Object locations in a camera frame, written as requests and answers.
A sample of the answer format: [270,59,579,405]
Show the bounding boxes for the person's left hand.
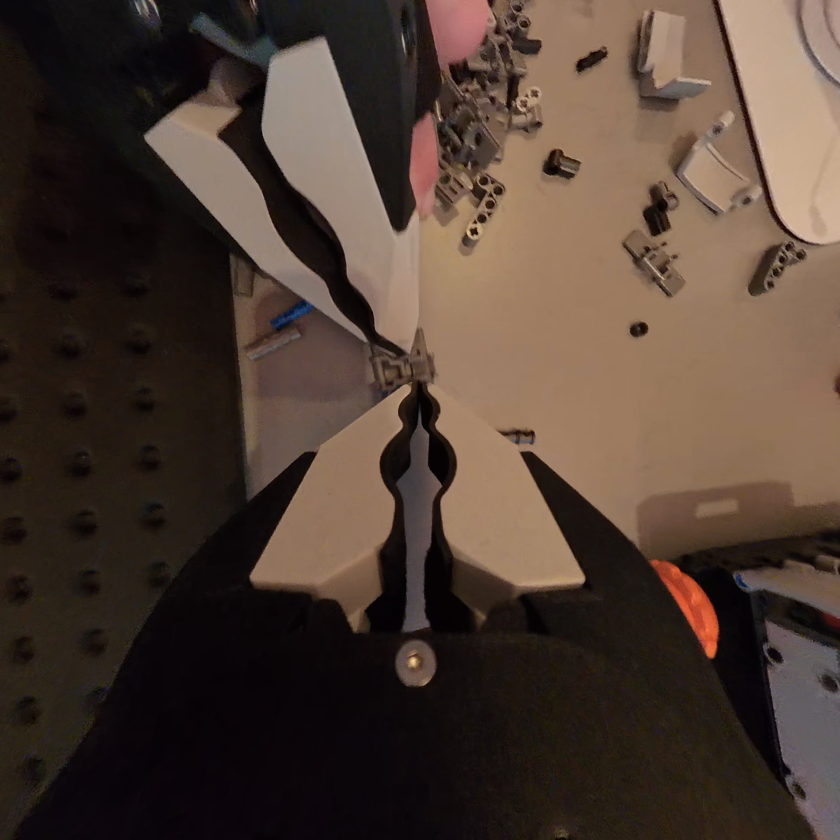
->
[410,0,493,221]

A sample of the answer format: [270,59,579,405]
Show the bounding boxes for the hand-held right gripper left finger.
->
[249,382,421,631]

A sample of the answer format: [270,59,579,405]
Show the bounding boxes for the pale curved panel with pins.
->
[676,110,763,214]

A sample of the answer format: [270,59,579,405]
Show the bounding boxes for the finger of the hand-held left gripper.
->
[262,36,421,357]
[144,98,378,345]

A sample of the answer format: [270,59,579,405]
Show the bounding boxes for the black toy car orange wheels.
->
[650,535,840,802]

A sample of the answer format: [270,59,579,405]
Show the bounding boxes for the pale grey angled panel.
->
[635,10,711,99]

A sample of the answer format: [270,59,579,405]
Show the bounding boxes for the black dimpled foam pad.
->
[0,0,250,821]

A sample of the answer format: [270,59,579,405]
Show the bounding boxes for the pile of grey clip plates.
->
[433,0,546,224]

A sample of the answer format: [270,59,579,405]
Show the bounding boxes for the white rounded tray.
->
[715,0,840,245]

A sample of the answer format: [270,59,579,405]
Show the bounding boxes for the grey tube connector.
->
[248,328,303,362]

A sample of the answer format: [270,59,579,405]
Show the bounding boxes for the grey perforated beam assembly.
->
[459,174,506,249]

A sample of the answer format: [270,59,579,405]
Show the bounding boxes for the black and grey connector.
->
[643,182,680,236]

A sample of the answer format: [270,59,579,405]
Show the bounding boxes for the grey plate with clips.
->
[622,230,686,298]

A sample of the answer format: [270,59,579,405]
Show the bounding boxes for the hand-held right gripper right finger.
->
[419,382,586,631]

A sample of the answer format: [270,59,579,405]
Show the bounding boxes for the grey angled holed beam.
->
[748,241,808,296]

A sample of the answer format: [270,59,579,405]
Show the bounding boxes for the grey clip plate assembly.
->
[367,328,437,389]

